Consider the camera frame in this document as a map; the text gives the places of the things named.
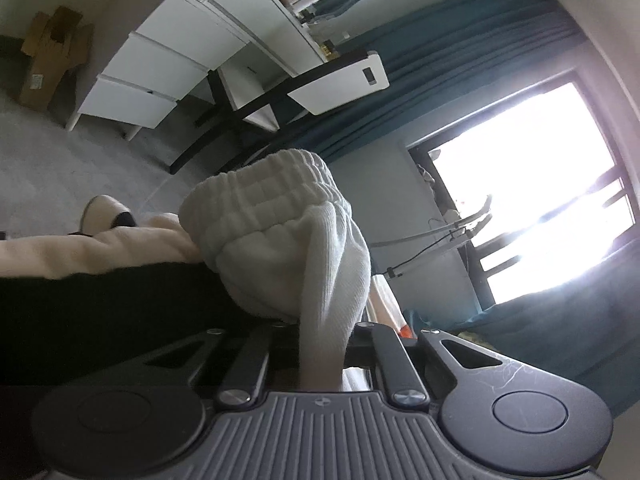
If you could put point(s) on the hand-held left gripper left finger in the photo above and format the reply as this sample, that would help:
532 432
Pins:
249 362

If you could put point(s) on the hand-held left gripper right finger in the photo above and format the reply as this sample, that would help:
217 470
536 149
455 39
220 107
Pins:
392 366

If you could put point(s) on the white ribbed pants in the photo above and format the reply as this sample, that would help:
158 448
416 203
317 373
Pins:
280 240

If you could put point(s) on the small orange object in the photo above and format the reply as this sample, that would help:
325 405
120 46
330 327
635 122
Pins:
406 333

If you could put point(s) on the metal drying rack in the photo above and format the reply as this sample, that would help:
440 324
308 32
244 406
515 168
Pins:
440 230

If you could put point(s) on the dark cloth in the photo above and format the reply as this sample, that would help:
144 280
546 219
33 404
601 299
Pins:
100 320

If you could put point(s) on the teal blanket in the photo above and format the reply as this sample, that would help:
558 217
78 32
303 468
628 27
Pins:
560 330

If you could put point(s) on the cream cloth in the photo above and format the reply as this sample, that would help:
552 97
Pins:
90 252

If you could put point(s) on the cream slipper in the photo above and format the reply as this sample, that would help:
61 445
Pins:
102 212

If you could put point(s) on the teal curtain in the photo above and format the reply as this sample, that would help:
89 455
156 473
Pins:
450 40

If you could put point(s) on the white desk with drawers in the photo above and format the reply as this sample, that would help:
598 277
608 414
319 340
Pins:
190 35

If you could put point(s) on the cardboard box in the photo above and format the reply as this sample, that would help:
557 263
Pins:
50 55

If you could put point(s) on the window with dark frame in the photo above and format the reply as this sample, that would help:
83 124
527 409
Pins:
540 185

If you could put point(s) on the white chair with black frame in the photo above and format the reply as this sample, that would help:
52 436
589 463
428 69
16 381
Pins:
340 82

